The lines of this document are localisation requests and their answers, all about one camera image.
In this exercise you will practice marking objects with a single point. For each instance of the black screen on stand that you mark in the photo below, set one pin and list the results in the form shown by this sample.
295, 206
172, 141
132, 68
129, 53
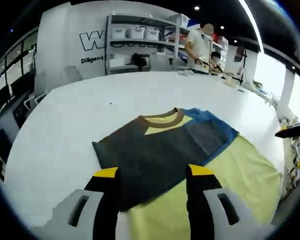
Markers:
238, 53

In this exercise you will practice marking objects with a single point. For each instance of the beige flat object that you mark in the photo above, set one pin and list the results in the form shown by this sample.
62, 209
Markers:
230, 81

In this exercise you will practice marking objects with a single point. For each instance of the grey metal shelving rack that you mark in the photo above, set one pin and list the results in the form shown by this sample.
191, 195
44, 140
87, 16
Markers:
108, 45

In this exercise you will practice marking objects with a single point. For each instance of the black bag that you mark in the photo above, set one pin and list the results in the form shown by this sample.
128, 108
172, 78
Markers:
139, 60

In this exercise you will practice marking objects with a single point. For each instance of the black computer monitor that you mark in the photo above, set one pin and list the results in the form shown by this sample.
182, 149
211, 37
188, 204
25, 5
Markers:
22, 83

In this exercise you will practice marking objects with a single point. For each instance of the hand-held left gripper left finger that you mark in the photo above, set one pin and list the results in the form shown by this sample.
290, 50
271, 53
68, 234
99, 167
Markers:
100, 185

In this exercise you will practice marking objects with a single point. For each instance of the white storage bin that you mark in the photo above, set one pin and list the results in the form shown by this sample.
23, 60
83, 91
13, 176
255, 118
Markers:
118, 33
136, 33
152, 34

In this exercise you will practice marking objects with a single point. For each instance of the yellow blue grey garment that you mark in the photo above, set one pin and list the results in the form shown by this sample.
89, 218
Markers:
160, 155

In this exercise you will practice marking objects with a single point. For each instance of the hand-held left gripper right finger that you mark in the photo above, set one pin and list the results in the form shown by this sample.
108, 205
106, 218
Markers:
200, 185

